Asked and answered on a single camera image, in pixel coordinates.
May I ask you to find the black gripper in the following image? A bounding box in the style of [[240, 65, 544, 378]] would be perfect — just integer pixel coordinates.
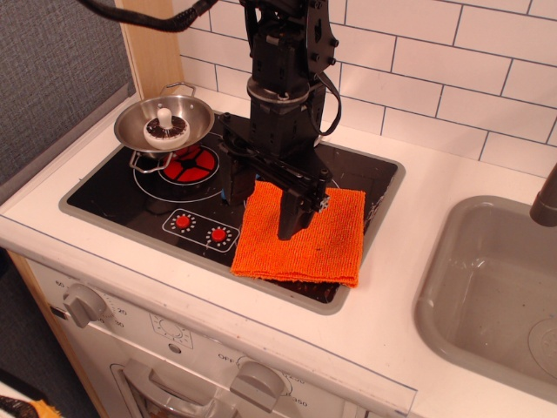
[[218, 89, 332, 240]]

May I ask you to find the white toy mushroom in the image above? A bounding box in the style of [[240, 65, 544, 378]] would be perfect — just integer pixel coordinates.
[[143, 107, 191, 151]]

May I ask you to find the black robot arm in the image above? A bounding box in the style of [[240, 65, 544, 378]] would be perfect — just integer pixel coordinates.
[[218, 1, 340, 240]]

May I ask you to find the orange towel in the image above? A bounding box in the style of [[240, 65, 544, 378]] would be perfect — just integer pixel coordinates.
[[231, 181, 366, 287]]

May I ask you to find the right red stove knob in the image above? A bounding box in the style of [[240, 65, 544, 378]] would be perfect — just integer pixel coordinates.
[[210, 228, 228, 243]]

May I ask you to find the red stove knob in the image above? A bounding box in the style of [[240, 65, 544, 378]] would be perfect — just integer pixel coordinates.
[[210, 228, 228, 243], [175, 215, 191, 230]]

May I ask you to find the left red stove knob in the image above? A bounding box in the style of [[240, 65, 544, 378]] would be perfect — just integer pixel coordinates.
[[175, 215, 191, 230]]

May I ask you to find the steel wok pan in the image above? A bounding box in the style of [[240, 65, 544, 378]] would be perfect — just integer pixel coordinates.
[[114, 82, 215, 174]]

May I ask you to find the grey oven dial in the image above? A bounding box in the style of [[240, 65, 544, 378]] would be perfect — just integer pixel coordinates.
[[230, 361, 285, 413]]

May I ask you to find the grey timer dial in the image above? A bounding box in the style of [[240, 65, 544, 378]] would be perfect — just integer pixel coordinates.
[[63, 284, 107, 328]]

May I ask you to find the grey sink basin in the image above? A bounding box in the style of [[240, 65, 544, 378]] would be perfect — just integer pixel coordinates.
[[415, 196, 556, 402]]

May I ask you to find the grey faucet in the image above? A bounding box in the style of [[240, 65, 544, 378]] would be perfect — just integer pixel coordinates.
[[529, 165, 557, 227]]

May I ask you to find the orange black plush object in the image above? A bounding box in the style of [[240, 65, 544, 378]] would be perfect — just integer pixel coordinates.
[[1, 395, 62, 418]]

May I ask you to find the wooden side post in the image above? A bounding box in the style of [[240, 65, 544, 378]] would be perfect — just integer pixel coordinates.
[[120, 24, 183, 99]]

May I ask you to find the black sleeved cable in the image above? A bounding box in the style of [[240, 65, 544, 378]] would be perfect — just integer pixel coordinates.
[[76, 0, 218, 33]]

